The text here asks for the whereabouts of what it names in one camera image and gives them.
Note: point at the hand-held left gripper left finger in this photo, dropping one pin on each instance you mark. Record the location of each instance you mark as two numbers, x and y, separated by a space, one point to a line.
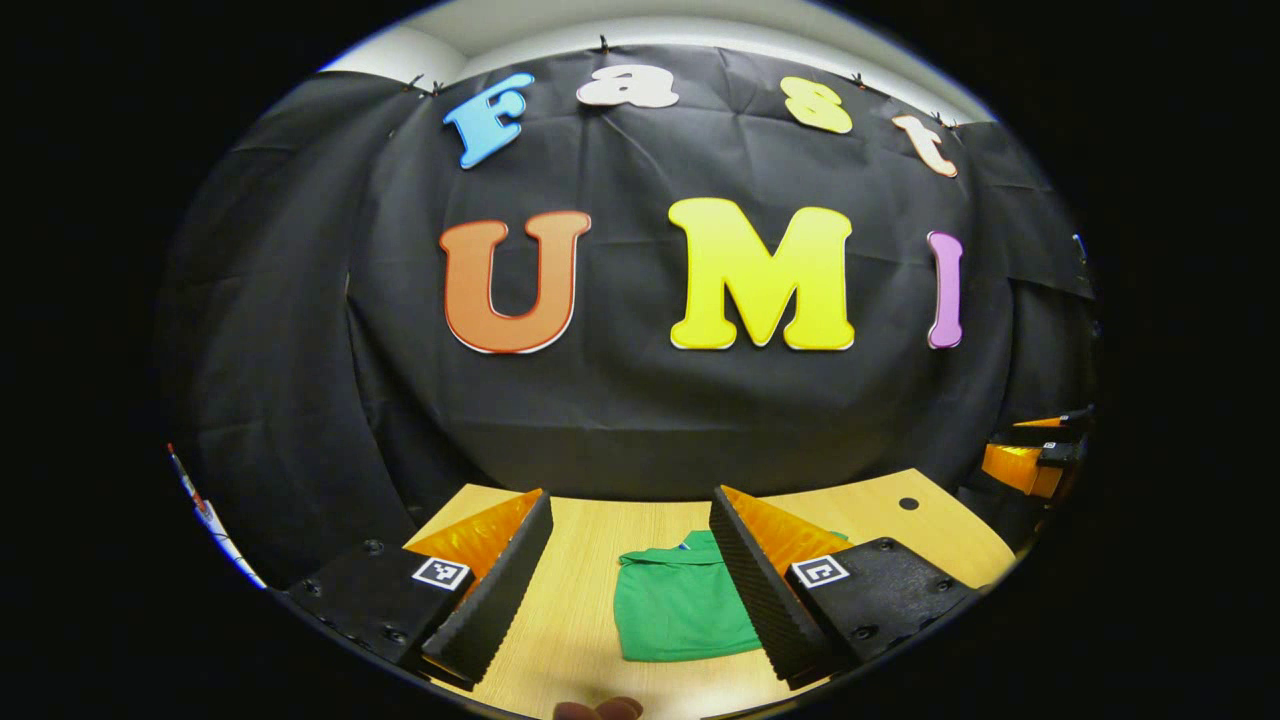
500 600

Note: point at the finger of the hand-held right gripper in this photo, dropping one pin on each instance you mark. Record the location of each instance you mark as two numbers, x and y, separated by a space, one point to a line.
1015 468
1040 435

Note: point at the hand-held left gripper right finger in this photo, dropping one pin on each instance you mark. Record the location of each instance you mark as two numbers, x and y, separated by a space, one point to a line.
760 600

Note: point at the green T-shirt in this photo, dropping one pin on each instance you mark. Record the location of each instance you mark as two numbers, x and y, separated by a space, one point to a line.
680 610

